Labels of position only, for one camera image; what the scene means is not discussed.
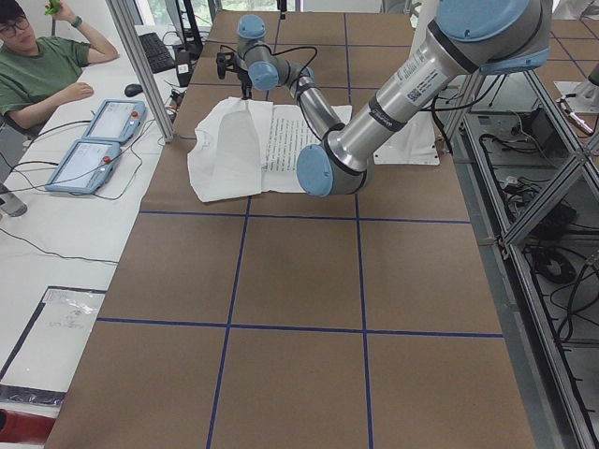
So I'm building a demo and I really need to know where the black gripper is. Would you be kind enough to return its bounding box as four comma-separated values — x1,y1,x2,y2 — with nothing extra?
215,51,253,99

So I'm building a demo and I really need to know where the white printed long-sleeve shirt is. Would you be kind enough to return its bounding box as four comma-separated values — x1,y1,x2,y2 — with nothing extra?
186,95,354,204

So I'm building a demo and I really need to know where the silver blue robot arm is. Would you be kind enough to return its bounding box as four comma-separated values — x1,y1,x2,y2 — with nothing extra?
216,14,344,141
295,1,552,196

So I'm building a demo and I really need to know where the black keyboard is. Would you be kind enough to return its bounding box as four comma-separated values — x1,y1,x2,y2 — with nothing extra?
139,33,175,74

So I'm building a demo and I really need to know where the black computer mouse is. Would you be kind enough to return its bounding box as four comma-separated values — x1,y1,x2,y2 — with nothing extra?
124,83,143,97

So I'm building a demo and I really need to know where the upper blue teach pendant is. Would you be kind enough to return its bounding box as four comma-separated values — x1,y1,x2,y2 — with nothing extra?
82,99,147,144

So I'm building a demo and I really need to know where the blue teach pendant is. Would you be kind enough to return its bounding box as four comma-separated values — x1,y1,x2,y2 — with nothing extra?
44,139,121,195
82,99,147,144

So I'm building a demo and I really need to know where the lower blue teach pendant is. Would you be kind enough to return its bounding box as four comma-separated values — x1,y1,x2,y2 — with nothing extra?
44,139,121,195

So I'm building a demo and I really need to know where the person in green shirt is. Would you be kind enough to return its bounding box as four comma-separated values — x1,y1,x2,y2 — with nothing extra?
1,1,119,138

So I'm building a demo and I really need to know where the clear plastic document sleeve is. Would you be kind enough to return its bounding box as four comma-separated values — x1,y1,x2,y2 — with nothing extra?
1,285,106,408

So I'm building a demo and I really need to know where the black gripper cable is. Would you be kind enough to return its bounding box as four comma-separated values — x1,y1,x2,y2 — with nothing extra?
219,44,319,90

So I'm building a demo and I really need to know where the aluminium frame post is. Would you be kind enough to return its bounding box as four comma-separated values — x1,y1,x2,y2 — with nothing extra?
106,0,175,143

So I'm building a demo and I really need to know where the aluminium side frame rack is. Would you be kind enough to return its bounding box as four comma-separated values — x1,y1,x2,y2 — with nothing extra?
439,72,598,448

